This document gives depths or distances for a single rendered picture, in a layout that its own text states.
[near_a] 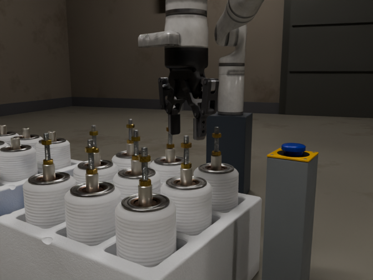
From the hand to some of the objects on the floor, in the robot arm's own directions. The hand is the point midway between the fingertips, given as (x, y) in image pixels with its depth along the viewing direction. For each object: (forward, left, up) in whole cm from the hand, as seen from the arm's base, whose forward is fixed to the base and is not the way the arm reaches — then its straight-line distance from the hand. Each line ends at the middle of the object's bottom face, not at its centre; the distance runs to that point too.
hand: (186, 129), depth 64 cm
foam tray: (-3, -12, -35) cm, 37 cm away
